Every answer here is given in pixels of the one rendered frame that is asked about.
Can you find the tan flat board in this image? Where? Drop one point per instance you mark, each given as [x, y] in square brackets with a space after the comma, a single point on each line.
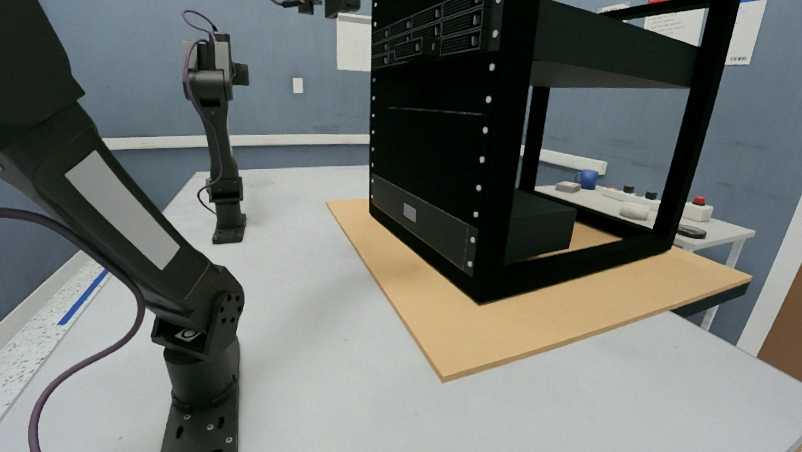
[459, 338]

